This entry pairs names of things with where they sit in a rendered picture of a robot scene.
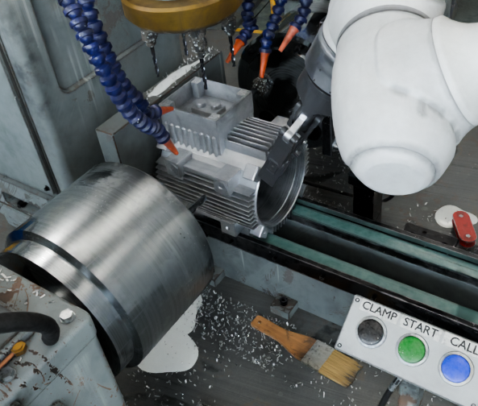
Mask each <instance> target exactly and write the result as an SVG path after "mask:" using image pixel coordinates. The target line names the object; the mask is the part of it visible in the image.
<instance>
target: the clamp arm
mask: <svg viewBox="0 0 478 406"><path fill-rule="evenodd" d="M325 19H326V16H325V17H324V18H323V19H322V20H321V21H320V22H319V28H320V26H321V25H322V24H323V22H324V21H325ZM318 30H319V29H317V33H318ZM334 143H336V139H335V131H334V126H333V119H332V117H331V116H326V117H325V118H324V119H323V120H322V153H323V155H328V156H330V157H331V156H332V155H333V154H334V153H335V152H337V151H338V150H335V149H337V148H338V145H334ZM334 148H335V149H334Z"/></svg>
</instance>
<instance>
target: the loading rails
mask: <svg viewBox="0 0 478 406"><path fill-rule="evenodd" d="M193 216H194V217H195V218H196V219H197V221H198V223H199V225H200V226H201V228H202V229H203V231H205V232H206V233H207V234H208V238H207V240H208V242H209V244H210V249H211V252H212V255H213V260H214V275H213V279H212V280H211V282H210V285H212V286H214V287H216V286H217V285H218V284H219V283H220V282H221V280H222V279H223V278H224V277H225V276H227V277H229V278H231V279H233V280H236V281H239V282H240V283H242V284H246V285H247V286H249V287H252V288H254V289H257V290H259V291H261V292H264V293H266V294H268V295H270V296H273V297H276V298H275V300H274V301H273V302H272V303H271V304H270V310H271V312H272V313H275V314H276V315H278V316H280V317H283V318H285V319H287V320H290V318H291V317H292V316H293V314H294V313H295V312H296V311H297V309H298V308H299V309H303V310H305V311H307V312H309V313H312V314H314V315H316V316H318V317H321V318H323V319H326V320H328V321H331V322H333V323H335V324H336V325H340V326H342V327H343V323H344V322H345V319H346V317H347V313H348V311H349V308H350V307H351V303H352V301H353V299H354V296H355V295H360V296H363V297H365V298H368V299H369V300H373V301H375V302H377V303H380V304H382V305H385V306H388V307H390V308H392V309H396V310H397V311H400V312H402V313H405V314H408V315H410V316H412V317H415V318H417V319H419V320H422V321H425V322H427V323H430V324H432V325H435V326H438V327H439V328H442V329H445V330H447V331H450V332H452V333H454V334H458V335H459V336H462V337H464V338H467V339H470V340H472V341H474V342H478V255H476V254H473V253H471V252H468V251H464V250H461V249H459V248H456V247H453V246H449V245H447V244H444V243H441V242H437V241H435V240H432V239H429V238H425V237H422V236H420V235H417V234H413V233H410V232H408V231H405V230H401V229H398V228H396V227H393V226H389V225H386V224H384V223H381V222H377V221H374V220H372V219H369V218H366V217H362V216H360V215H357V214H354V213H350V212H347V211H345V210H342V209H338V208H335V207H333V206H330V205H326V204H323V203H321V202H318V201H314V200H311V199H309V198H306V197H297V200H296V202H295V209H293V212H292V213H290V214H289V217H287V221H285V224H282V227H279V230H276V232H274V231H273V234H271V233H268V235H267V237H266V238H258V237H256V236H253V237H251V236H249V235H246V234H243V233H239V234H238V235H237V237H234V236H232V235H229V234H226V233H224V232H222V228H221V223H220V221H217V220H215V219H213V218H211V217H208V218H207V219H205V218H203V217H199V216H197V215H195V214H193Z"/></svg>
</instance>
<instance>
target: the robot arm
mask: <svg viewBox="0 0 478 406"><path fill-rule="evenodd" d="M445 9H446V3H445V0H330V4H329V8H328V13H327V16H326V19H325V21H324V22H323V24H322V25H321V26H320V28H319V30H318V34H317V35H316V37H315V38H314V41H313V43H312V45H311V46H310V49H309V51H308V52H307V53H306V58H305V65H306V66H305V67H304V69H303V70H302V72H301V74H300V76H299V77H298V79H297V93H298V95H299V97H300V99H301V100H299V101H298V102H297V104H296V105H295V106H294V108H293V113H292V115H291V117H290V118H289V120H288V121H287V125H285V126H283V127H282V128H280V131H279V134H278V137H277V139H276V141H275V143H274V144H273V146H271V147H270V148H269V149H268V152H269V153H268V156H267V160H266V161H265V163H264V165H263V167H262V168H261V169H260V171H259V173H258V174H257V176H258V177H260V178H261V179H262V180H263V181H265V182H266V183H267V184H269V185H270V186H271V187H272V186H273V185H274V184H275V183H276V182H277V181H278V180H279V179H280V177H281V175H282V174H283V172H284V171H285V169H286V168H287V167H288V166H289V164H290V162H291V161H292V159H293V158H294V156H293V154H294V155H295V156H296V157H298V156H299V155H300V154H301V151H299V150H298V148H299V147H300V146H301V145H302V144H304V143H305V142H306V139H307V138H308V137H309V135H310V134H311V132H312V131H313V130H314V128H316V127H317V126H318V125H319V124H320V123H321V121H322V120H323V119H324V118H325V117H326V116H331V117H332V119H333V126H334V131H335V139H336V143H337V145H338V148H339V152H340V155H341V157H342V159H343V161H344V163H345V164H346V165H347V166H348V167H349V168H350V169H351V170H352V172H353V173H354V174H355V176H356V177H357V178H358V179H359V180H360V181H361V182H362V183H363V184H365V185H366V186H367V187H369V188H370V189H372V190H374V191H377V192H379V193H384V194H389V195H407V194H411V193H416V192H419V191H421V190H422V189H425V188H428V187H430V186H431V185H433V184H434V183H435V182H436V181H437V180H438V179H439V178H440V177H441V175H442V174H443V173H444V172H445V171H446V169H447V168H448V166H449V164H450V163H451V161H452V160H453V158H454V155H455V149H456V146H457V145H458V144H459V143H460V141H461V140H462V138H463V137H464V136H465V135H466V134H467V133H468V132H469V131H470V130H471V129H472V128H474V127H475V126H478V23H460V22H457V21H455V20H452V19H449V18H448V17H446V16H444V12H445Z"/></svg>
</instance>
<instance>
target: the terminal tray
mask: <svg viewBox="0 0 478 406"><path fill-rule="evenodd" d="M196 79H198V81H197V82H194V80H196ZM206 84H207V85H208V89H204V82H203V80H202V78H200V77H194V78H192V79H191V80H190V81H188V82H187V83H185V84H184V85H182V86H181V87H180V88H179V89H178V90H177V91H175V92H174V93H172V94H171V95H170V96H168V97H167V98H165V99H164V100H163V101H162V102H161V103H159V104H158V105H159V106H172V107H173V108H174V110H173V111H171V112H168V113H166V114H163V115H162V116H161V119H162V123H163V124H164V126H165V129H166V130H167V131H168V132H169V133H170V137H172V138H173V139H174V143H177V142H179V144H180V145H182V144H183V143H184V144H185V147H188V146H189V145H190V146H191V149H194V148H195V147H196V148H197V151H200V150H201V149H202V152H203V153H206V152H207V151H208V152H209V155H212V154H213V153H214V156H215V157H218V156H219V155H222V154H223V152H224V150H225V143H224V139H227V135H231V131H234V127H236V128H237V124H240V122H242V121H243V120H246V118H249V117H252V118H254V113H253V112H254V107H253V100H252V92H251V91H250V90H246V89H241V88H237V87H234V86H231V85H225V84H222V83H219V82H216V81H210V80H207V83H206ZM242 91H243V92H244V94H239V92H242ZM166 101H170V103H168V104H167V103H166ZM213 114H217V117H215V118H213V117H212V115H213Z"/></svg>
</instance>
